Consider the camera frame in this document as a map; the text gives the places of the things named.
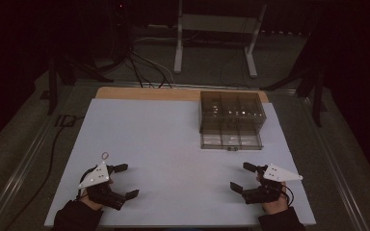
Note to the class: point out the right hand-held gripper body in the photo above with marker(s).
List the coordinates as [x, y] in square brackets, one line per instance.
[279, 174]

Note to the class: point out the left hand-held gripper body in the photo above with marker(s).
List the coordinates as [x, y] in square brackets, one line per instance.
[98, 175]

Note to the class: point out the clear plastic drawer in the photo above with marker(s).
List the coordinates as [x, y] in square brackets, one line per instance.
[231, 139]

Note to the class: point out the clear plastic drawer box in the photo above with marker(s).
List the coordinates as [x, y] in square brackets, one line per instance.
[232, 107]

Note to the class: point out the person's left hand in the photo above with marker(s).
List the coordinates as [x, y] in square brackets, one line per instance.
[91, 202]

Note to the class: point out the person's right hand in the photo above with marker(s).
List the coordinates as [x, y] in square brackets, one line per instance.
[277, 207]

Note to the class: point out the white table cover sheet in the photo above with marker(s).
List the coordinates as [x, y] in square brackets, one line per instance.
[173, 154]

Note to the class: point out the black tripod stand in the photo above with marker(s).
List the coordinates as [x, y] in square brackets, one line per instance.
[316, 93]

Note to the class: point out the white metal stand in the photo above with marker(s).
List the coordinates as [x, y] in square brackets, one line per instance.
[216, 24]

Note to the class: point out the metal floor rail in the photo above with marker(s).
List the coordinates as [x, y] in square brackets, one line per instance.
[19, 166]
[334, 170]

